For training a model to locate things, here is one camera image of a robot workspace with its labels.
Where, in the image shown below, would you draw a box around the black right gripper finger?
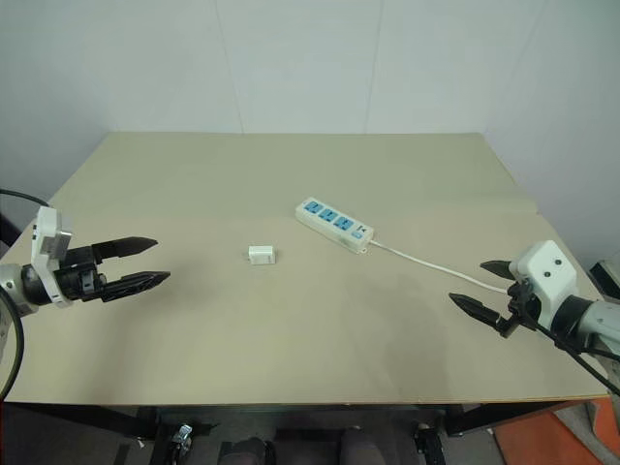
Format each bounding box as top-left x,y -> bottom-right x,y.
448,292 -> 506,326
479,260 -> 517,283

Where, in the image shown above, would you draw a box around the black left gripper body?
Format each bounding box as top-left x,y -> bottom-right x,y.
52,244 -> 110,304

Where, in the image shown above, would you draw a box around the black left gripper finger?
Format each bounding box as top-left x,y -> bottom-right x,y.
91,236 -> 160,262
100,270 -> 172,304

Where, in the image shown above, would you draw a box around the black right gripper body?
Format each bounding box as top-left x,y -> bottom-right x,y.
497,277 -> 542,339

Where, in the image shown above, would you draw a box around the white plug adapter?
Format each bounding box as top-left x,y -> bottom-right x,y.
247,244 -> 281,267

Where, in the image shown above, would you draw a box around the white power strip blue sockets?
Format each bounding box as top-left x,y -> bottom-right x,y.
294,196 -> 376,255

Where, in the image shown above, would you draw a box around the silver caster wheel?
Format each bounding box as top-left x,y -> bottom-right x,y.
170,422 -> 196,462
415,422 -> 443,457

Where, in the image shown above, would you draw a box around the orange floor mat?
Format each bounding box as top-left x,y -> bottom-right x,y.
492,395 -> 620,465

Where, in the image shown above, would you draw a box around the white power cable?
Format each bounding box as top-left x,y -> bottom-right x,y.
369,239 -> 511,294

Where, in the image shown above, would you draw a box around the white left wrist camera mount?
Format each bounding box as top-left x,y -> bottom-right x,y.
29,205 -> 75,309

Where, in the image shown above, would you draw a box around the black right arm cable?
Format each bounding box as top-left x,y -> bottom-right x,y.
531,321 -> 620,394

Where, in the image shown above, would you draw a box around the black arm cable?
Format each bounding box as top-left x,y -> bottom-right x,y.
0,188 -> 51,399
531,321 -> 620,394

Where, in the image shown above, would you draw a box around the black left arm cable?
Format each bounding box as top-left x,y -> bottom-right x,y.
0,188 -> 51,399

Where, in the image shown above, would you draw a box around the black table frame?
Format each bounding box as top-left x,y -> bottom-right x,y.
0,397 -> 609,465

